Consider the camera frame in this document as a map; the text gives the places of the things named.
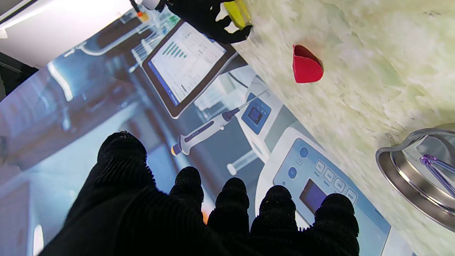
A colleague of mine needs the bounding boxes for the lab scene backdrop poster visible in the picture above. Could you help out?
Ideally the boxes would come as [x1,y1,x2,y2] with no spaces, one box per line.
[0,7,416,256]

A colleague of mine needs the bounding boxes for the red filter paper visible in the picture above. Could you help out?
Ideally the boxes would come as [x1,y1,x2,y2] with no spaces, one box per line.
[293,45,324,84]

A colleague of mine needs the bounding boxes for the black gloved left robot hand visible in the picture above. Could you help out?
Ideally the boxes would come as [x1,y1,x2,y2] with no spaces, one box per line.
[39,131,360,256]

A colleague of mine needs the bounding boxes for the round stainless steel tray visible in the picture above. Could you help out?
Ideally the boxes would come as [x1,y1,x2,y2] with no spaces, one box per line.
[376,123,455,231]

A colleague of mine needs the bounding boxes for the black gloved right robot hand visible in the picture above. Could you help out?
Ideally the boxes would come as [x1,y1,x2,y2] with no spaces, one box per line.
[165,0,253,44]

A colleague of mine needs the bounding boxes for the clear culture dish yellow lid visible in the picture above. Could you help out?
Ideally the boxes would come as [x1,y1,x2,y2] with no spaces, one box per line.
[223,0,253,31]

